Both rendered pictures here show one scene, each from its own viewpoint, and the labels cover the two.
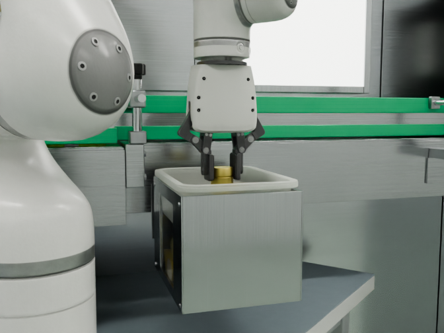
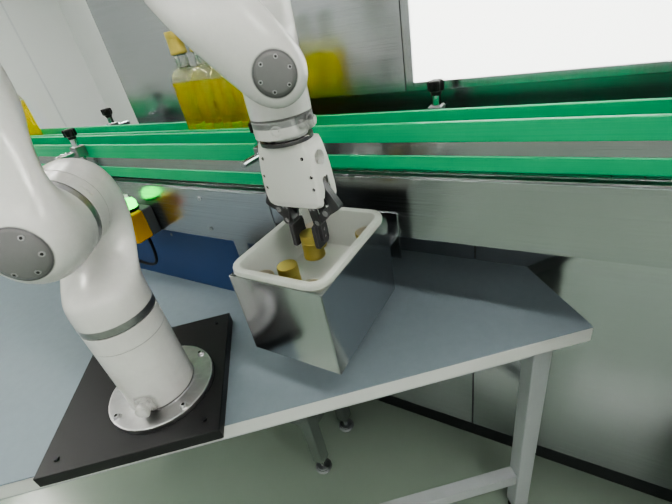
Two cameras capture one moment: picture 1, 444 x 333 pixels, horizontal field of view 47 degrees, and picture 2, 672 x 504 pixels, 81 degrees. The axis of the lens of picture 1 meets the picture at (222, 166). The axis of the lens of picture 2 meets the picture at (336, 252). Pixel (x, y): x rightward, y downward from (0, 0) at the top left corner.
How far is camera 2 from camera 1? 68 cm
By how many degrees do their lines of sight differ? 55
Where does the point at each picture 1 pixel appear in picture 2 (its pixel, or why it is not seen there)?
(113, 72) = (19, 257)
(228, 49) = (263, 135)
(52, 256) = (87, 332)
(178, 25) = (382, 15)
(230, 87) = (285, 168)
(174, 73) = (383, 73)
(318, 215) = not seen: hidden behind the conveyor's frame
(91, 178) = (251, 213)
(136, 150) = not seen: hidden behind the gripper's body
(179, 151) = (340, 182)
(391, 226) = not seen: outside the picture
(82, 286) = (119, 345)
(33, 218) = (69, 312)
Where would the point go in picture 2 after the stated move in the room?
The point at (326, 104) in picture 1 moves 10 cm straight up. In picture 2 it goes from (518, 130) to (524, 54)
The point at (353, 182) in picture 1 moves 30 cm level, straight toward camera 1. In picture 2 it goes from (548, 233) to (391, 320)
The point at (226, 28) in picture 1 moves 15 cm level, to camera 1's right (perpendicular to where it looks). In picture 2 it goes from (256, 113) to (338, 119)
